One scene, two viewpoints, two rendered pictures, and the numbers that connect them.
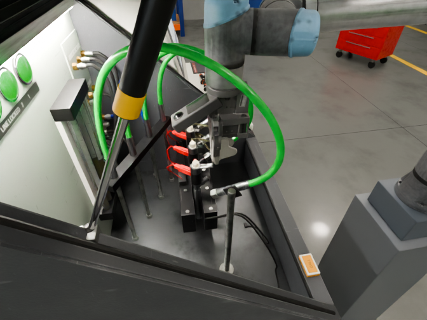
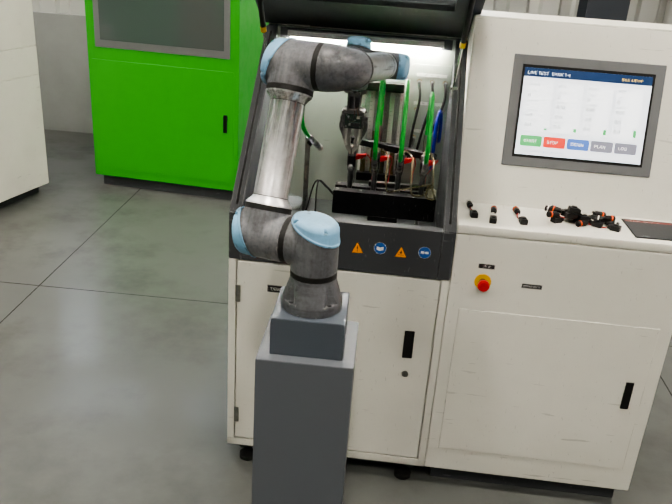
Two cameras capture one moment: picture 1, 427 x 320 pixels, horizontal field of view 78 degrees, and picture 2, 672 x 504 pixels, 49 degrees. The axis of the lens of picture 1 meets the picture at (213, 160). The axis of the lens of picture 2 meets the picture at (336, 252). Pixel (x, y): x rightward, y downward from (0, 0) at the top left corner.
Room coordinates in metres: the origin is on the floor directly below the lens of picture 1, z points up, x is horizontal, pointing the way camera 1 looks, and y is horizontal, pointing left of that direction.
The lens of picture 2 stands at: (1.00, -2.27, 1.75)
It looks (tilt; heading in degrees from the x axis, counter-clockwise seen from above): 23 degrees down; 103
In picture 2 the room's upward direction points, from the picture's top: 4 degrees clockwise
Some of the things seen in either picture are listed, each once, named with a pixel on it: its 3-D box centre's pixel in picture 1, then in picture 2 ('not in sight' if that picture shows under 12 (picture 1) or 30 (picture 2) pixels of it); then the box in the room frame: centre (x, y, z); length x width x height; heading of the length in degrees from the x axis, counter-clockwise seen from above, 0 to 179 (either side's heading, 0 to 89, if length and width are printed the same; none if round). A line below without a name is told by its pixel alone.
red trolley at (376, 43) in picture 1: (369, 31); not in sight; (4.27, -2.35, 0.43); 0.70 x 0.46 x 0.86; 35
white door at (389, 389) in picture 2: not in sight; (330, 362); (0.53, -0.21, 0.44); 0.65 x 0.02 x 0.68; 9
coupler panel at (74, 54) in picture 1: (93, 93); (428, 110); (0.69, 0.34, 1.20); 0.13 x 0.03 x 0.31; 9
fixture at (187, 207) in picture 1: (194, 186); (383, 210); (0.61, 0.06, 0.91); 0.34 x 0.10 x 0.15; 9
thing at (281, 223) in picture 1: (272, 213); (340, 243); (0.53, -0.19, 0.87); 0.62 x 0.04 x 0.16; 9
